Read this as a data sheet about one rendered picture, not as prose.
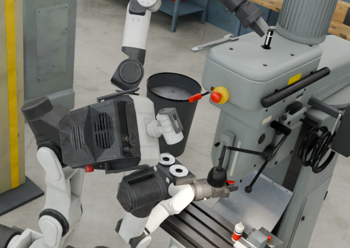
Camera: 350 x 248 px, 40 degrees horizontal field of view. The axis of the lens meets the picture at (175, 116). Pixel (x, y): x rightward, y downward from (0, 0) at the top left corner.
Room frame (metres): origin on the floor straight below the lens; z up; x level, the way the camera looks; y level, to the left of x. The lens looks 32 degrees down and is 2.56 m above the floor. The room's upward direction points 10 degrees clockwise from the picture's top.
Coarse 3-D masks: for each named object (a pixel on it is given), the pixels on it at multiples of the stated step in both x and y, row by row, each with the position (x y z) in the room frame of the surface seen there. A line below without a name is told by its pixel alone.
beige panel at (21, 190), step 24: (0, 0) 2.67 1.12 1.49; (0, 24) 2.67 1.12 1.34; (0, 48) 2.66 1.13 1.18; (0, 72) 2.66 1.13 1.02; (0, 96) 2.65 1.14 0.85; (0, 120) 2.64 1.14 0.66; (0, 144) 2.64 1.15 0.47; (24, 144) 2.79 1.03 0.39; (0, 168) 2.63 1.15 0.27; (24, 168) 2.79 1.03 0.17; (0, 192) 2.62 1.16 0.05; (24, 192) 2.68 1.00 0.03
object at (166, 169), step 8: (168, 152) 1.99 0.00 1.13; (160, 160) 1.89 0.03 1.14; (168, 160) 1.92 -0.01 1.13; (176, 160) 1.93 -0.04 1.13; (160, 168) 1.84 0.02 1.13; (168, 168) 1.85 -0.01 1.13; (176, 168) 1.85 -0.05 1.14; (184, 168) 1.86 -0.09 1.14; (160, 176) 1.83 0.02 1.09; (168, 176) 1.80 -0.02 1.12; (176, 176) 1.79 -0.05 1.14; (168, 184) 1.79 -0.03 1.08; (168, 192) 1.78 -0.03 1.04
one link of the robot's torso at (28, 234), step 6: (24, 234) 1.65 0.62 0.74; (30, 234) 1.67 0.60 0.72; (36, 234) 1.67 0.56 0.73; (42, 234) 1.67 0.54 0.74; (12, 240) 1.60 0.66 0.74; (18, 240) 1.60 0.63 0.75; (24, 240) 1.63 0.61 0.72; (30, 240) 1.67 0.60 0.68; (12, 246) 1.56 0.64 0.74; (18, 246) 1.58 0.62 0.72; (24, 246) 1.63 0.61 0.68
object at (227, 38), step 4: (224, 36) 1.69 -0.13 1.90; (228, 36) 1.70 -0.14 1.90; (220, 40) 1.64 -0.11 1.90; (224, 40) 1.65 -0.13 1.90; (228, 40) 1.67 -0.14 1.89; (232, 40) 1.67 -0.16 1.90; (204, 44) 1.58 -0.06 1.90; (208, 44) 1.59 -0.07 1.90; (212, 44) 1.60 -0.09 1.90; (216, 44) 1.61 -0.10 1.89; (192, 48) 1.53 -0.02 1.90; (196, 48) 1.54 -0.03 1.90; (200, 48) 1.54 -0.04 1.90; (204, 48) 1.56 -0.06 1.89
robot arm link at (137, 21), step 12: (132, 0) 1.68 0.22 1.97; (144, 0) 1.67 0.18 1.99; (156, 0) 1.68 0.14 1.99; (132, 12) 1.66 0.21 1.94; (144, 12) 1.66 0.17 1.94; (132, 24) 1.65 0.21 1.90; (144, 24) 1.66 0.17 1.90; (132, 36) 1.63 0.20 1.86; (144, 36) 1.64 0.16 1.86; (144, 48) 1.63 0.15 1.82
